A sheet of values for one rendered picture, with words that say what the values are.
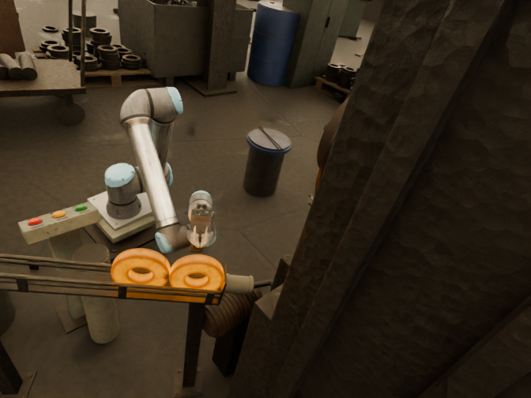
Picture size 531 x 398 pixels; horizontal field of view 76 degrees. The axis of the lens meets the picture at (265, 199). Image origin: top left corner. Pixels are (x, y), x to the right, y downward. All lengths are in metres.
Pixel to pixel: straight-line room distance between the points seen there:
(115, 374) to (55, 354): 0.27
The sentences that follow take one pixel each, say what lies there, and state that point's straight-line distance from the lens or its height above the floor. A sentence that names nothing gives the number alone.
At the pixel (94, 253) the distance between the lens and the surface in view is 1.38.
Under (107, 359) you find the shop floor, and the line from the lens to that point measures 1.73.
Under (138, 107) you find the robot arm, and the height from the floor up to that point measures 0.91.
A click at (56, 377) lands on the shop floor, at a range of 1.74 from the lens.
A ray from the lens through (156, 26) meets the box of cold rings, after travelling 3.88.
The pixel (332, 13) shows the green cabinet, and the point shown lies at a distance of 4.83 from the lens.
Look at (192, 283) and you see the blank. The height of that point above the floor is 0.68.
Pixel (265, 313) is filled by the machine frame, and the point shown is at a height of 0.87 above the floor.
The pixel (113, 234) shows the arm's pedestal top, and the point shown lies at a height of 0.12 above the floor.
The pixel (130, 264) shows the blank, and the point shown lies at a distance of 1.00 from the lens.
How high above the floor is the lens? 1.53
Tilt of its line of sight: 37 degrees down
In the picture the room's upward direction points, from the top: 14 degrees clockwise
